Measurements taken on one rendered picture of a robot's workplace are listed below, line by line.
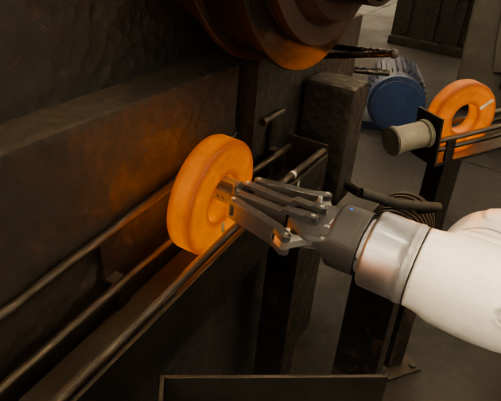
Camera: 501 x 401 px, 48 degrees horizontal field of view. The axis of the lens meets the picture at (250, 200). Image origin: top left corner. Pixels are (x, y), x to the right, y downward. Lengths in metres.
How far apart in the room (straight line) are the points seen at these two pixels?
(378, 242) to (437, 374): 1.07
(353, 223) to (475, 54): 3.01
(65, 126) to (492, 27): 3.12
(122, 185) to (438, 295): 0.37
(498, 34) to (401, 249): 2.95
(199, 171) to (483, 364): 1.24
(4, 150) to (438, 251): 0.42
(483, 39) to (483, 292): 3.03
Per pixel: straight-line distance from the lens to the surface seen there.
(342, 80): 1.04
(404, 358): 1.64
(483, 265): 0.59
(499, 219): 0.73
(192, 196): 0.64
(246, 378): 0.52
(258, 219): 0.63
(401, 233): 0.60
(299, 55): 0.76
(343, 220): 0.62
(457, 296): 0.59
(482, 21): 3.56
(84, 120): 0.60
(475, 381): 1.67
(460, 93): 1.22
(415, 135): 1.18
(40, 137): 0.57
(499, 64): 3.51
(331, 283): 1.84
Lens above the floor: 1.10
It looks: 29 degrees down
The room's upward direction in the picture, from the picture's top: 5 degrees clockwise
